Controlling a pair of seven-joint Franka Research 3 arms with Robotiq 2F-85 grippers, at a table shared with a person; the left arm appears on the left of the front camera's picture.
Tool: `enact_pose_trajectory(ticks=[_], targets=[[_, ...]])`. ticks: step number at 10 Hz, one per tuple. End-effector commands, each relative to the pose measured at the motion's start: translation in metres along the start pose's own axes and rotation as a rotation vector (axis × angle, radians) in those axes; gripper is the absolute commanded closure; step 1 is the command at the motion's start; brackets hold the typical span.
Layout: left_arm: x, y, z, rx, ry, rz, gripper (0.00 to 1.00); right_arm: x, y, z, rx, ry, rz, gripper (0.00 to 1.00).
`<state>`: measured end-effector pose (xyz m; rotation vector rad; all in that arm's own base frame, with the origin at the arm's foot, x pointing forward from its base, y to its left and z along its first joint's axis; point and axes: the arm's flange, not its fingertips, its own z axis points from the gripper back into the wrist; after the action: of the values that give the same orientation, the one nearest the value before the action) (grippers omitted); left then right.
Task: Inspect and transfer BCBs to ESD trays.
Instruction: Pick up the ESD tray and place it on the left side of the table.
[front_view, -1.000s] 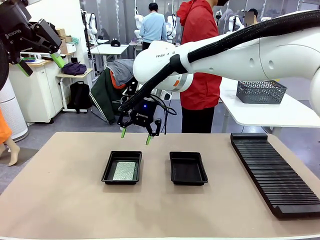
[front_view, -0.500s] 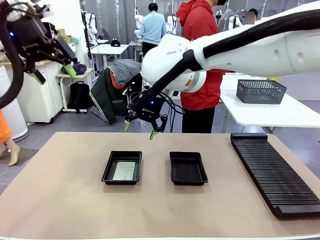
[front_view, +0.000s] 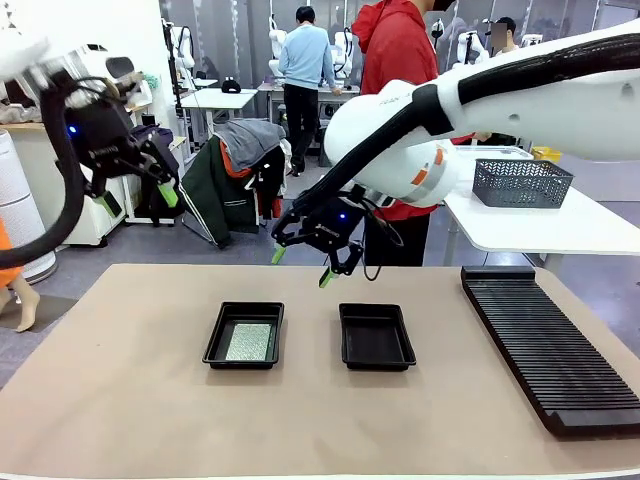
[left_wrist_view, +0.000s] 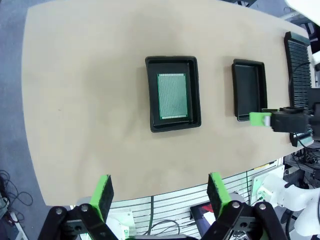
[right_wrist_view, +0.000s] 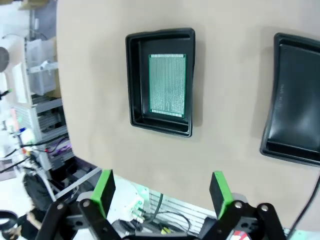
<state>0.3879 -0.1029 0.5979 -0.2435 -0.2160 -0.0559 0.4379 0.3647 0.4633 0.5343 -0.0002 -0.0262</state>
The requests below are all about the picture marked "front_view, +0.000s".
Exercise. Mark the grey plastic basket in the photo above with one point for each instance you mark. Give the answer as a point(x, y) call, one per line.
point(520, 185)

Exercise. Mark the beige cloth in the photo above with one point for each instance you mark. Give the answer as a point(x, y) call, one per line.
point(15, 112)

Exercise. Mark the white background desk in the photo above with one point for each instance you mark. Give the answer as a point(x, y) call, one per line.
point(220, 99)

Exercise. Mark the white storage box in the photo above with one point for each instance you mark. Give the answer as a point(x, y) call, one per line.
point(145, 97)

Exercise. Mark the black slotted board rack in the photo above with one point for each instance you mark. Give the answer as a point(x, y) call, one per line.
point(550, 350)

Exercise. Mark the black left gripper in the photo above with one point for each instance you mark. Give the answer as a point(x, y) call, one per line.
point(100, 145)

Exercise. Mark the grey hooded jacket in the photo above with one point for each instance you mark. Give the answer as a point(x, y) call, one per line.
point(255, 137)

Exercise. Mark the purple bag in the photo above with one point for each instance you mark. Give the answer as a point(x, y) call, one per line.
point(155, 132)

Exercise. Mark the yellow box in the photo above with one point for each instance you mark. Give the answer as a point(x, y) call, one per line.
point(545, 154)

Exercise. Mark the black backpack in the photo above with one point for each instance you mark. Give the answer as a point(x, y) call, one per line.
point(150, 207)

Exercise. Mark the dark green jacket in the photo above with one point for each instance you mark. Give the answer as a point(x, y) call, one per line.
point(210, 200)

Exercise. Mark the person in light blue sweater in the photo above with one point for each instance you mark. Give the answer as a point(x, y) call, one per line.
point(305, 55)

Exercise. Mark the orange cloth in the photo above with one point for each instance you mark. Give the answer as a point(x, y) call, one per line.
point(6, 235)

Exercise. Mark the large white table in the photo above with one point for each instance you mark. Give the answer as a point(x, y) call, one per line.
point(550, 225)

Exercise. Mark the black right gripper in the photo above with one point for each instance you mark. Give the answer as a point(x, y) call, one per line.
point(330, 225)

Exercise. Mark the person in beige top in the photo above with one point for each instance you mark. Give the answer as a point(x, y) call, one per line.
point(502, 32)

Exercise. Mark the person in red jacket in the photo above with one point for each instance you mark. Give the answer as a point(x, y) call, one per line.
point(395, 55)

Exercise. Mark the clear plastic bin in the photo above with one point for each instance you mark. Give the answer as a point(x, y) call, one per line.
point(500, 151)

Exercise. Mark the grey background workbench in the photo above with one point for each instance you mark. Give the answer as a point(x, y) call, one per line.
point(270, 89)

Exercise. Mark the mannequin leg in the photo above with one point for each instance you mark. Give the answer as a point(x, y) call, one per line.
point(29, 305)

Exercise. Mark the black ESD tray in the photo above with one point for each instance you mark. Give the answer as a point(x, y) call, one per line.
point(220, 350)
point(375, 337)

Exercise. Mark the black jacket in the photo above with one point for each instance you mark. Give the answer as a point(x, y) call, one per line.
point(270, 175)

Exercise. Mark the small wooden side table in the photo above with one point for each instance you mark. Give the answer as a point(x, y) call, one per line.
point(181, 142)

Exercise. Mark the white cylindrical air purifier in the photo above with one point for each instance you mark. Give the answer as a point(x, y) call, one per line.
point(15, 200)

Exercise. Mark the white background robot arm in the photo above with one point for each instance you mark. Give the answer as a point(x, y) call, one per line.
point(531, 40)
point(275, 50)
point(342, 55)
point(475, 47)
point(187, 55)

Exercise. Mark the green circuit board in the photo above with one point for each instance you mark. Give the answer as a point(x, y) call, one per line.
point(248, 342)

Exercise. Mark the white cabinet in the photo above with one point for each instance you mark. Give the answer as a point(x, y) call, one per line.
point(35, 165)

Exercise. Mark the black cap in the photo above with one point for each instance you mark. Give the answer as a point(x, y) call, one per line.
point(231, 87)

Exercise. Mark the grey floor mat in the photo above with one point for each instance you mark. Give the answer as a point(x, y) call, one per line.
point(55, 307)

